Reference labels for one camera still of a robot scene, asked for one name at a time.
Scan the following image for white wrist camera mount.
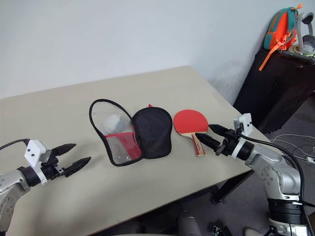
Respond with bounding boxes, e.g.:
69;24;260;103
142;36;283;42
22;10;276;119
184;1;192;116
231;113;253;160
24;139;48;186

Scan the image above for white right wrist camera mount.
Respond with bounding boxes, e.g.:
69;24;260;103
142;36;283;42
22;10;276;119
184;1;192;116
231;113;253;160

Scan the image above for black table leg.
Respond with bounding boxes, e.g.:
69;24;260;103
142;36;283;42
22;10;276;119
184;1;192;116
210;169;255;205

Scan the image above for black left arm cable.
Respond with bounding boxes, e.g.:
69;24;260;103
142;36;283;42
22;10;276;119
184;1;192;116
0;139;30;151

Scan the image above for red table tennis paddle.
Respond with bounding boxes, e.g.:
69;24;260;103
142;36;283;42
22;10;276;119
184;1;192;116
173;109;210;157

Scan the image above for black zippered paddle case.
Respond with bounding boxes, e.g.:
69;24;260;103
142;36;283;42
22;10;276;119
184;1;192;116
89;98;173;168

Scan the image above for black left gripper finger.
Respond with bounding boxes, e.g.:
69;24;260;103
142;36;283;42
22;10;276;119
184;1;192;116
51;143;77;157
64;156;92;177

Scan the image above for grey rounded shape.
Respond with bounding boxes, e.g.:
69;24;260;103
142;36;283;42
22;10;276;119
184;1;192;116
176;209;205;236

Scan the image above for grey headphone stand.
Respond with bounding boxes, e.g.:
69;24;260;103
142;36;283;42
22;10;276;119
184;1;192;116
296;11;315;58

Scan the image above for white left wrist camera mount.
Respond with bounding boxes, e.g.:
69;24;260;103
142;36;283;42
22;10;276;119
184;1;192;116
24;139;48;186

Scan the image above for black cabinet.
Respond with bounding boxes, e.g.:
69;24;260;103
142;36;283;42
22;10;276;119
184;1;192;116
232;48;315;135

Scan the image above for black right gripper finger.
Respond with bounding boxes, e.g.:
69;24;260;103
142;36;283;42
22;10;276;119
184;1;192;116
208;124;230;138
195;133;221;151

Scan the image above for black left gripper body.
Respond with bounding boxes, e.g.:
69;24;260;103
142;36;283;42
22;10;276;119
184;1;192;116
40;149;68;182

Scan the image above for teal and orange backpack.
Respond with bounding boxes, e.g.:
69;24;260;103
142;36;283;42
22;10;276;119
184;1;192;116
258;3;304;72

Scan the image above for beige rounded object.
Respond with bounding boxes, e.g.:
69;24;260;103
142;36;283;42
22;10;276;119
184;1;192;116
243;227;265;236

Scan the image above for small black box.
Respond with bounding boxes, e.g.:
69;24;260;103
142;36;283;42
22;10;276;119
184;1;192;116
208;220;232;236

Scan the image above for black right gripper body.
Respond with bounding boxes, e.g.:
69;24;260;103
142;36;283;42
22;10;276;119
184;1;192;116
215;128;243;156

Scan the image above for white floor cables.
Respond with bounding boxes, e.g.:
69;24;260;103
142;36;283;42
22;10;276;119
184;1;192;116
270;133;315;163

